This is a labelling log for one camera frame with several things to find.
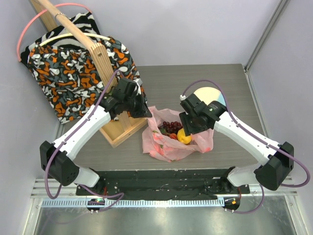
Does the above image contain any aluminium corner post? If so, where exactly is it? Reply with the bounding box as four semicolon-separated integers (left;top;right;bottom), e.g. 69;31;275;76
244;0;290;72

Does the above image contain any white slotted cable duct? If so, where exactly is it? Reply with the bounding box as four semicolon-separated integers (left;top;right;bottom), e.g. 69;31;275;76
41;197;224;208

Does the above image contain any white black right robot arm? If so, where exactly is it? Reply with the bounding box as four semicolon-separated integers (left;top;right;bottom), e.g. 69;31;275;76
179;94;294;193

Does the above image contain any wooden clothes rack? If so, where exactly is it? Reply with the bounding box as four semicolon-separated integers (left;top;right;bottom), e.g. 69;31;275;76
38;0;147;148

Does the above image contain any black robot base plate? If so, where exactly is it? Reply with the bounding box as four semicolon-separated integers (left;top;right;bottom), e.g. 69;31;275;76
46;167;265;200

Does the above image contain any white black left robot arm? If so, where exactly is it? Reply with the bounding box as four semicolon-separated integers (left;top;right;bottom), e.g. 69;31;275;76
40;78;152;195

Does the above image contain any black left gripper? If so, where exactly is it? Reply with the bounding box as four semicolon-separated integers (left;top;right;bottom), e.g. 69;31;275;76
123;91;152;118

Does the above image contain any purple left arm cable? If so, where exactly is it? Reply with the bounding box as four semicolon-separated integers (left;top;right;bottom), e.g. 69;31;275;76
44;69;125;212

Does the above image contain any black white zebra garment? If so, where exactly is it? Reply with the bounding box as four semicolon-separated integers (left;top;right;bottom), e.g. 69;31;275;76
21;12;101;64

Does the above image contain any aluminium frame rail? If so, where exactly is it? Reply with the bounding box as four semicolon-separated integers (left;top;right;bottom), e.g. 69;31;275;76
30;175;298;199

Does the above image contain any dark red grape bunch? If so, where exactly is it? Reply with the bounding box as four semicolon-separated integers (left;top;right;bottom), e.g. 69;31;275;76
159;121;182;134

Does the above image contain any cream hanger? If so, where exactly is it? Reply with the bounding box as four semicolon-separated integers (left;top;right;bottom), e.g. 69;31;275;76
38;33;112;47

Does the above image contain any yellow lemon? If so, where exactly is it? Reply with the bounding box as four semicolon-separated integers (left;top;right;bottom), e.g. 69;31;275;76
177;128;192;145

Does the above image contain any orange black patterned garment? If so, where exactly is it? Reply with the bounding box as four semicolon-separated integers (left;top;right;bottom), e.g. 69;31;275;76
27;36;147;124

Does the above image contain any pink plastic bag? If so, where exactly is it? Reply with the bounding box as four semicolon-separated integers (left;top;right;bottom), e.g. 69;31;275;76
142;106;214;162

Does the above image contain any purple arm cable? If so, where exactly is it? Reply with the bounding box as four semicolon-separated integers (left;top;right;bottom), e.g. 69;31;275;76
180;79;311;213
44;69;125;212

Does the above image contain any pink hanger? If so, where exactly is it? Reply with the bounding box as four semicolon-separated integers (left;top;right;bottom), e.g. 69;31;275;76
16;2;92;62

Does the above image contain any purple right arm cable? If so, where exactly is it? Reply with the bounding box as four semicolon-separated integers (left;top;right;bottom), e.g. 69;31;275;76
180;79;311;213

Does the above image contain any light blue round plate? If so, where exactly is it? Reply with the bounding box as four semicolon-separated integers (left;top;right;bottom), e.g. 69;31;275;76
193;87;225;106

